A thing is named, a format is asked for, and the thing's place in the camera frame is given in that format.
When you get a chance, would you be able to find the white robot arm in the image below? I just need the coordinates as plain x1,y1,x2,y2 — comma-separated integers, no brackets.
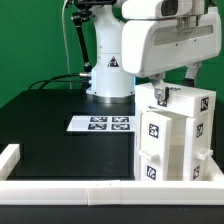
73,0,221,102

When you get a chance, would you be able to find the white U-shaped obstacle fence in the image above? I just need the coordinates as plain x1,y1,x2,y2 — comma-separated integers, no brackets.
0,144,224,206

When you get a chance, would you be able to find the white cabinet top block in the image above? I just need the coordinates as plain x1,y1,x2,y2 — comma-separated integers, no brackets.
135,83,216,117

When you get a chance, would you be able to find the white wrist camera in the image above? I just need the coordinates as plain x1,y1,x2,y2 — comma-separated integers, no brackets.
122,0,193,20

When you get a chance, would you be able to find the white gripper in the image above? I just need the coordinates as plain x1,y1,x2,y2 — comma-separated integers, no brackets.
121,8,221,101

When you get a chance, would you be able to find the white cabinet body box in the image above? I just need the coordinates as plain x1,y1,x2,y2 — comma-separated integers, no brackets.
134,106,216,182

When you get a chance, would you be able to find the white marker base plate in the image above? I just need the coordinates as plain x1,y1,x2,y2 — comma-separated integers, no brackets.
67,116,135,132

